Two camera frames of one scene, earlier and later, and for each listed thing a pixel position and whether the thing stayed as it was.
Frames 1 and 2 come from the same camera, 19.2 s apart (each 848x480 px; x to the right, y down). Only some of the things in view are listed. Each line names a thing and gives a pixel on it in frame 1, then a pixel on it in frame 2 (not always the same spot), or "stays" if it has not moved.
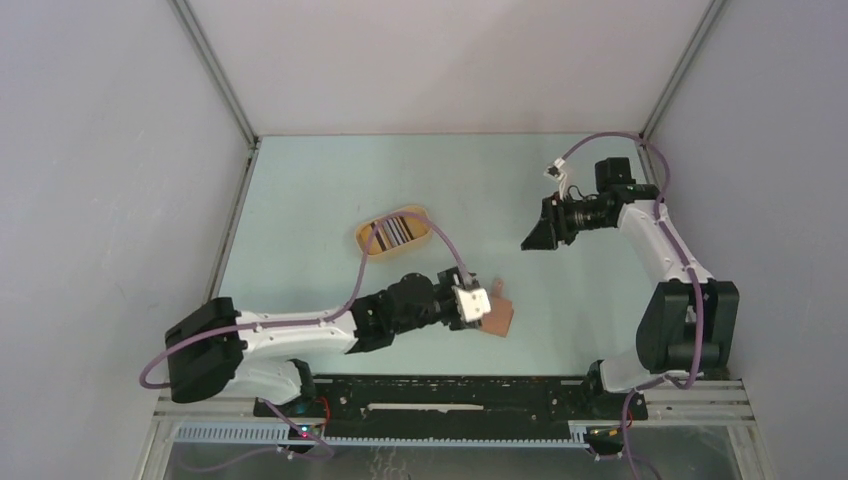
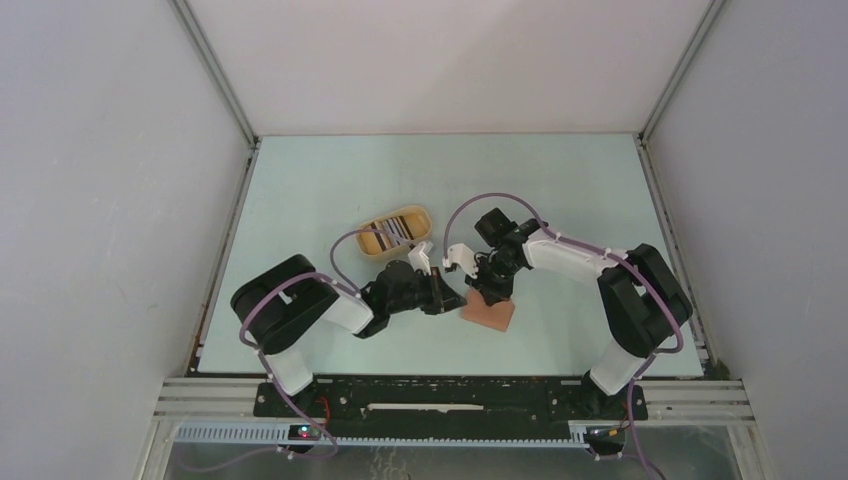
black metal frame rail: [381, 407] stays
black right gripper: [551, 227] -> [492, 294]
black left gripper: [446, 279] -> [441, 296]
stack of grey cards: [392, 232] stays
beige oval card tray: [394, 235] stays
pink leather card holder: [498, 320] stays
